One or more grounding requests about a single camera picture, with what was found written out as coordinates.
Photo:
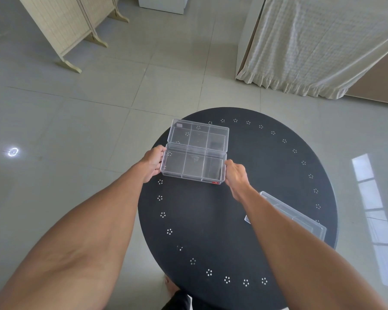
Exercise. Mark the person's left hand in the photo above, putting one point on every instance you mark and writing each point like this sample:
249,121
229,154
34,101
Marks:
150,163

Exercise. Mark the person's right hand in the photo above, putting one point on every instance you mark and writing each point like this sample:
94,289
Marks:
237,179

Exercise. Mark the person's left thumb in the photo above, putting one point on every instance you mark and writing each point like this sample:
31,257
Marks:
160,151

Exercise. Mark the person's right thumb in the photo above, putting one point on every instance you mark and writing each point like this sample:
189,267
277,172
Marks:
231,163

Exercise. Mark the clear plastic compartment box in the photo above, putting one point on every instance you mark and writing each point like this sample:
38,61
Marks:
297,216
194,151

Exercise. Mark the person's right forearm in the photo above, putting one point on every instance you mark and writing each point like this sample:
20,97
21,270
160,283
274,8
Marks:
297,251

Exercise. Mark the person's left forearm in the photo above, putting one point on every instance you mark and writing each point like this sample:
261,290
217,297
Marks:
84,235

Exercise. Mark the closed clear plastic compartment box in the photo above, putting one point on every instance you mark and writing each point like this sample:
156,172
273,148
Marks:
297,216

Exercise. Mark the person's bare foot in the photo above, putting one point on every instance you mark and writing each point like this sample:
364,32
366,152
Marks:
171,285

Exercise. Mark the cream checked cloth cover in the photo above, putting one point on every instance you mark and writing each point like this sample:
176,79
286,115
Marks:
317,45

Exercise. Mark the person's black shorts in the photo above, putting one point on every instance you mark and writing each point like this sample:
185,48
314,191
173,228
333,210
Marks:
179,301

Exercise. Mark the white cabinet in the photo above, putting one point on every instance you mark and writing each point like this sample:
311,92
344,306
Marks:
161,3

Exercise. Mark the beige folding screen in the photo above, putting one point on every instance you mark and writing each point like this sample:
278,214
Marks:
68,22

